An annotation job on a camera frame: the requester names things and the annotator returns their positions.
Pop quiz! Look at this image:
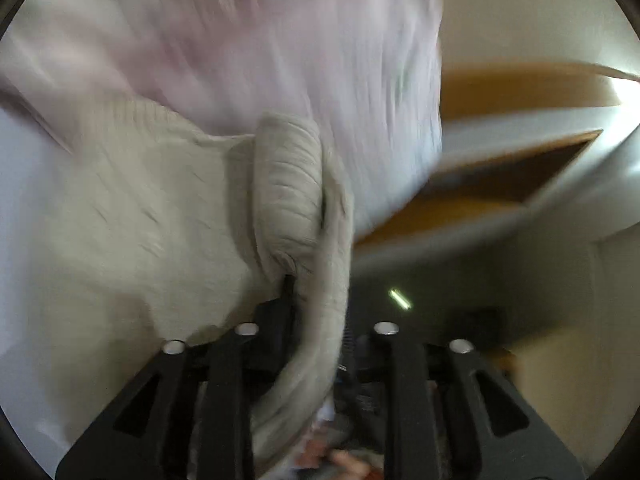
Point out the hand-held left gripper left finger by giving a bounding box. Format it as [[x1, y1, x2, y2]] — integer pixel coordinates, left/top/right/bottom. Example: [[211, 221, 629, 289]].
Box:
[[55, 274, 297, 480]]

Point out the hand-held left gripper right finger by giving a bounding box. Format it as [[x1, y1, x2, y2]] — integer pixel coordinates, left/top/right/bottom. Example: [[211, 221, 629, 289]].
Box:
[[344, 310, 587, 480]]

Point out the beige knit garment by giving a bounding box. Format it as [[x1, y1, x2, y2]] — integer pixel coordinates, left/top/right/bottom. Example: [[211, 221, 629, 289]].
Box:
[[30, 95, 357, 477]]

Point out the white cabinet with wooden shelves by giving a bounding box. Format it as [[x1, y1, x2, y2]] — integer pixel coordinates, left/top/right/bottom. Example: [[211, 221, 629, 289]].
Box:
[[350, 60, 640, 273]]

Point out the pale pink cloth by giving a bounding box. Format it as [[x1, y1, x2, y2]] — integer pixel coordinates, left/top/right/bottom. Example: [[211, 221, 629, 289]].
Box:
[[0, 0, 447, 241]]

